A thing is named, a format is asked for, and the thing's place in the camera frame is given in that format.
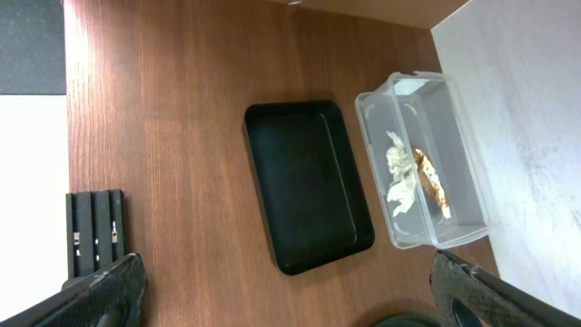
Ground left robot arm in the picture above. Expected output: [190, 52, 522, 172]
[1, 250, 580, 327]

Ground clear plastic waste bin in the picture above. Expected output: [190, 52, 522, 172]
[355, 72, 491, 249]

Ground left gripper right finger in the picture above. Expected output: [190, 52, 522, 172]
[429, 250, 580, 327]

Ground black rectangular tray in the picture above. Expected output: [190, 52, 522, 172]
[244, 100, 375, 275]

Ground gold snack wrapper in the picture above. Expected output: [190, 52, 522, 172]
[413, 148, 451, 220]

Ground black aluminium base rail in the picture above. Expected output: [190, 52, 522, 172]
[62, 189, 126, 289]

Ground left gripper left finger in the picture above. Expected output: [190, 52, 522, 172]
[1, 253, 147, 326]

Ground white tissue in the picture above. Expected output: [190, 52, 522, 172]
[386, 130, 416, 216]

